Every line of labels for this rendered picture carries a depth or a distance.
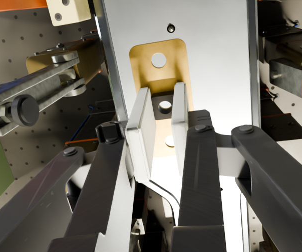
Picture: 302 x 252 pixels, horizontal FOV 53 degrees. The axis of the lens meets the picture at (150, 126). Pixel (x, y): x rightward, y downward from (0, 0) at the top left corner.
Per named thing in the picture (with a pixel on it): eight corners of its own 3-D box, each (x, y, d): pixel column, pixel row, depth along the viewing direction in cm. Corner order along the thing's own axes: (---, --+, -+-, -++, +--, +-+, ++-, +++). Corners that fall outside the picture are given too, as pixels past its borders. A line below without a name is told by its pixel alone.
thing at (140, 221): (155, 160, 86) (145, 235, 59) (144, 161, 86) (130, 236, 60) (153, 148, 84) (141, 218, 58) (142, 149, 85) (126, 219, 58)
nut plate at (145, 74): (199, 151, 23) (200, 158, 22) (149, 156, 23) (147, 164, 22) (185, 36, 20) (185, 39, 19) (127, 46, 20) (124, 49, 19)
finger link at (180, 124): (170, 123, 14) (187, 121, 14) (174, 82, 20) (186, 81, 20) (179, 179, 15) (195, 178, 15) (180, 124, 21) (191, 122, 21)
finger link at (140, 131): (151, 182, 15) (135, 184, 15) (157, 127, 21) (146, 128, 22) (139, 127, 14) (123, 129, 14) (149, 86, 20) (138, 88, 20)
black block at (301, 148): (279, 104, 77) (333, 162, 50) (239, 109, 78) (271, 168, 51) (279, 84, 75) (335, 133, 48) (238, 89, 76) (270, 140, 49)
